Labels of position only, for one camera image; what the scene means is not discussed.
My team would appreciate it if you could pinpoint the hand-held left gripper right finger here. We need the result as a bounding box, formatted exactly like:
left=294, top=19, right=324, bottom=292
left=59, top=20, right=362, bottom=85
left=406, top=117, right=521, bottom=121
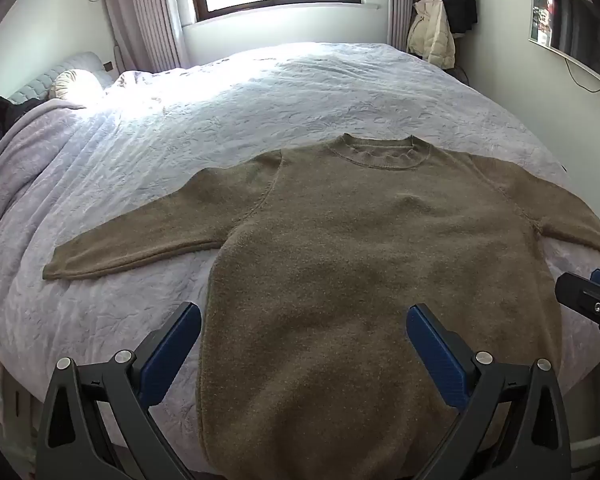
left=406, top=303, right=573, bottom=480

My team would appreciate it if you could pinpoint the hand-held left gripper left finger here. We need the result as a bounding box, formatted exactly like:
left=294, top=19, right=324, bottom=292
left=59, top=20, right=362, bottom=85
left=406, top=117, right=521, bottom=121
left=34, top=301, right=203, bottom=480

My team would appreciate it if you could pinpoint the olive knitted sweater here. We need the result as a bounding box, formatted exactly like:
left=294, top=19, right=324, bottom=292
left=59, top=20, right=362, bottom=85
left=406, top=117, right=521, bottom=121
left=42, top=132, right=600, bottom=480

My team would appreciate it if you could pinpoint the dark clothes pile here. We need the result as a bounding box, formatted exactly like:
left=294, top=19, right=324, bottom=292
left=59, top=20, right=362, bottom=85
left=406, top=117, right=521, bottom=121
left=0, top=95, right=46, bottom=161

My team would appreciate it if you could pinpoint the bed with lilac bedspread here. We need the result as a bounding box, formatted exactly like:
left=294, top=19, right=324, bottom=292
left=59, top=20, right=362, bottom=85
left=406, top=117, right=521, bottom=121
left=0, top=41, right=600, bottom=480

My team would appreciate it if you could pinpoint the cream round pillow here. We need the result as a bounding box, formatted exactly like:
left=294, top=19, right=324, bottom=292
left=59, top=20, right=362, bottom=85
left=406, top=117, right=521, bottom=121
left=49, top=69, right=106, bottom=104

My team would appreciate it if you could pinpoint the cream puffer jacket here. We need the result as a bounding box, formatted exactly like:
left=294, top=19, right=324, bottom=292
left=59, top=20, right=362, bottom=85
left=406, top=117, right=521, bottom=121
left=406, top=0, right=456, bottom=68

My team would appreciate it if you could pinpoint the grey padded headboard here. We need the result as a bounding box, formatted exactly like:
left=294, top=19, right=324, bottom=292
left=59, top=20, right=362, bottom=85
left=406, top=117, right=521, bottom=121
left=5, top=51, right=113, bottom=106

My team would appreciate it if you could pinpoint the pale pleated curtain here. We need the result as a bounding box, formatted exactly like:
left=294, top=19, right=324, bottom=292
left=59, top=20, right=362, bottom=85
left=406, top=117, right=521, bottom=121
left=100, top=0, right=191, bottom=73
left=387, top=0, right=433, bottom=53

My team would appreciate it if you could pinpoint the wooden bed frame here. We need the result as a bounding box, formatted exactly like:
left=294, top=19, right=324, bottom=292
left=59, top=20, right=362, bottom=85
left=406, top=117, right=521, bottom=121
left=0, top=375, right=37, bottom=441

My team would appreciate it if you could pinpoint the black television cable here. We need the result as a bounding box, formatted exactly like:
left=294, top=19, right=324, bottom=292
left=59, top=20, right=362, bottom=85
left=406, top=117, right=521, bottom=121
left=565, top=55, right=600, bottom=94

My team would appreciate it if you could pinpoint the wall mounted television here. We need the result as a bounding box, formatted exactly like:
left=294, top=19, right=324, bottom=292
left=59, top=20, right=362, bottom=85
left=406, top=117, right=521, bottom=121
left=530, top=0, right=600, bottom=96

